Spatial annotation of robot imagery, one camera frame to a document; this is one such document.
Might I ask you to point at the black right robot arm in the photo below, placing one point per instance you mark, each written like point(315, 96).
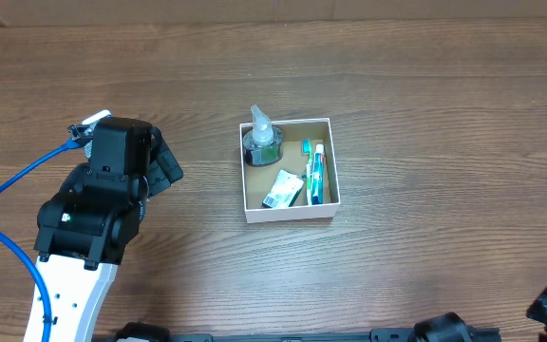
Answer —
point(450, 328)

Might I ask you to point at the green white floss packet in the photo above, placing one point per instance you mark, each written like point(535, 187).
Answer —
point(286, 189)

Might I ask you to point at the white cardboard box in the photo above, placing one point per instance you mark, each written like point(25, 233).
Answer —
point(258, 181)

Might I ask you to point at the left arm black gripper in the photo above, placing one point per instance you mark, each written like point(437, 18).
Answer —
point(164, 167)

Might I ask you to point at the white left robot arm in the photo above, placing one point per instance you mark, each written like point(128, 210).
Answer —
point(84, 228)

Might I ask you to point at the green red toothpaste tube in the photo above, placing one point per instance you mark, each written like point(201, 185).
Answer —
point(317, 175)

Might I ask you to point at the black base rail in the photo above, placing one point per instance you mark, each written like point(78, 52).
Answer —
point(376, 335)

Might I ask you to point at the green white toothbrush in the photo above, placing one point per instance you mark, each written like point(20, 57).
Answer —
point(307, 150)

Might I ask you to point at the clear soap pump bottle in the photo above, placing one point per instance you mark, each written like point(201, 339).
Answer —
point(262, 144)

